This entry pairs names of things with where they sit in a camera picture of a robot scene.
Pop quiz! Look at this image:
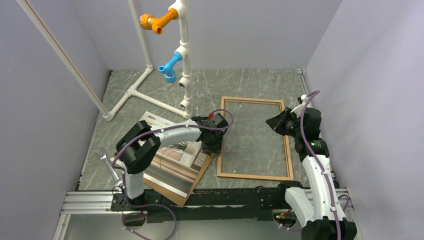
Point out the clear acrylic sheet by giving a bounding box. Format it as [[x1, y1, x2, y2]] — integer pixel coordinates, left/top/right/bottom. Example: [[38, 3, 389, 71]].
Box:
[[221, 102, 287, 177]]

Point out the orange pipe nozzle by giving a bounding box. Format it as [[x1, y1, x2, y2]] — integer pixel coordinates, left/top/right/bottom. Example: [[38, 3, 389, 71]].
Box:
[[139, 8, 179, 35]]

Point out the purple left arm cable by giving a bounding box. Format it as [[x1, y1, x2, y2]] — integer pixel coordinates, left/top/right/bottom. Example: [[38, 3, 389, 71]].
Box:
[[110, 108, 234, 240]]

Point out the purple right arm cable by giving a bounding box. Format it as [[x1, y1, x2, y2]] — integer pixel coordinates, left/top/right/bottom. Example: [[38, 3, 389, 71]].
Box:
[[273, 90, 351, 240]]

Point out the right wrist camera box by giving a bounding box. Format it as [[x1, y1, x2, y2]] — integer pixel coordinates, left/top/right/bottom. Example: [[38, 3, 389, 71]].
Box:
[[291, 94, 310, 117]]

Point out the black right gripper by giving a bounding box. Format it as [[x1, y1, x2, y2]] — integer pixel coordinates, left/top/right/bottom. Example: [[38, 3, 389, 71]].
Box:
[[265, 107, 303, 139]]

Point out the white PVC pipe stand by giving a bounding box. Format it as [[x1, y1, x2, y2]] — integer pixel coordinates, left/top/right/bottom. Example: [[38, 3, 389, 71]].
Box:
[[16, 0, 194, 122]]

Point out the glossy room photo print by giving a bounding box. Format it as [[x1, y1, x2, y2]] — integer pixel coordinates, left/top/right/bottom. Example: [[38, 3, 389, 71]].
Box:
[[139, 110, 210, 199]]

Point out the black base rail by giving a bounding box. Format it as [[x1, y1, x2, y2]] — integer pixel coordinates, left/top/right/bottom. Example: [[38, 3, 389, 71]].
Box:
[[110, 186, 299, 227]]

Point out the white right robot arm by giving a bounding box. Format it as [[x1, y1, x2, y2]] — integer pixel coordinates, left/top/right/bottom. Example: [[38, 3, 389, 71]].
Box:
[[265, 107, 358, 240]]

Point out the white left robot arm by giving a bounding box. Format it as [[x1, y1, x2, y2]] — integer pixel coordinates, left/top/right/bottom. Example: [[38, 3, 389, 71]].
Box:
[[115, 110, 234, 210]]

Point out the blue pipe nozzle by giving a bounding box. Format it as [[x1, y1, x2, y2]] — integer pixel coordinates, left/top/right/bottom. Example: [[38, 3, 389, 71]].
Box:
[[158, 52, 183, 83]]

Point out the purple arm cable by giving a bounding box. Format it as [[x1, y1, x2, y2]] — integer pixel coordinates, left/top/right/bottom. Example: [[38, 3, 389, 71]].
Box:
[[273, 90, 351, 240], [110, 108, 234, 240]]

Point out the wooden picture frame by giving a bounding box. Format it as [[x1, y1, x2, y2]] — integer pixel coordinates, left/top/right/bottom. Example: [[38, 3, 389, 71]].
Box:
[[216, 96, 294, 181]]

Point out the brown backing board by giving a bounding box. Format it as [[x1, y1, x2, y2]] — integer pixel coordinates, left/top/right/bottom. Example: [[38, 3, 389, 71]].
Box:
[[114, 145, 216, 208]]

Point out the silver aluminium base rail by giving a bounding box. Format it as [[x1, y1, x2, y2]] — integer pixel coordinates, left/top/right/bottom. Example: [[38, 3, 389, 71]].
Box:
[[53, 191, 113, 240]]

